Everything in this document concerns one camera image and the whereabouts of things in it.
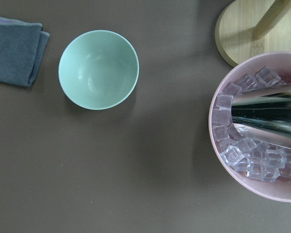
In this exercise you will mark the clear ice cubes pile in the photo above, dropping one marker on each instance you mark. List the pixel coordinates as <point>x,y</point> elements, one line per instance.
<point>256,159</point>

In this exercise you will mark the grey folded cloth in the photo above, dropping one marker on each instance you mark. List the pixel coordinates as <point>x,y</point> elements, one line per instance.
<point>22,46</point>

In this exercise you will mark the pink bowl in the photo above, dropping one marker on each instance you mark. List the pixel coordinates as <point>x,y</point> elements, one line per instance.
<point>281,62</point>

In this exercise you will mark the metal ice scoop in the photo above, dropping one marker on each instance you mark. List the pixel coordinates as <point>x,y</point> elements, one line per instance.
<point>264,114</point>

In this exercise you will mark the green bowl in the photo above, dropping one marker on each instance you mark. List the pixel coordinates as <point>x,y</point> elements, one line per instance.
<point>98,70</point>

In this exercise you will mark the wooden cup stand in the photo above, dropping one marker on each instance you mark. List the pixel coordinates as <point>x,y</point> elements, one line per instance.
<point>247,28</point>

